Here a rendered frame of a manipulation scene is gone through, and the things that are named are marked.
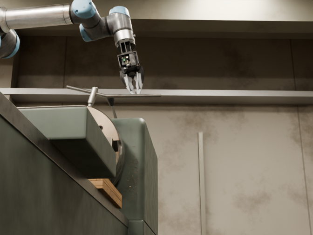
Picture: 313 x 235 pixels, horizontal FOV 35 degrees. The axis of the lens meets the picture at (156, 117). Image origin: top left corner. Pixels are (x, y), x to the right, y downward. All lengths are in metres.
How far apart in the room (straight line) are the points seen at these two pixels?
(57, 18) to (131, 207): 0.72
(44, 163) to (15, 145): 0.13
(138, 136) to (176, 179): 3.03
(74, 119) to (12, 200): 0.21
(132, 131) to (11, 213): 1.16
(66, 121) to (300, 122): 4.47
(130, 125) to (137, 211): 0.32
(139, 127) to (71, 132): 0.99
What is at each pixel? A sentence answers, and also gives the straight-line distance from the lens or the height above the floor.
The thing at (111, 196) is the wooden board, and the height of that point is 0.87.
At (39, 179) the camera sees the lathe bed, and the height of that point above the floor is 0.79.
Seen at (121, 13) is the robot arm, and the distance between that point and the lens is 1.91.
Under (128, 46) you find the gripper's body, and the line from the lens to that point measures 1.85.
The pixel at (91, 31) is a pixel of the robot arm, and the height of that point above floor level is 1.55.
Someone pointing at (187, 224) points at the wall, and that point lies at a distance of 4.74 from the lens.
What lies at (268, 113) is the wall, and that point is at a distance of 5.16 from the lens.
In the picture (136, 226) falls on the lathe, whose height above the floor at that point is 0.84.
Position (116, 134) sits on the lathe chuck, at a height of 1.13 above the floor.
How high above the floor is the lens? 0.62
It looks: 20 degrees up
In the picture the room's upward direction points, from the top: straight up
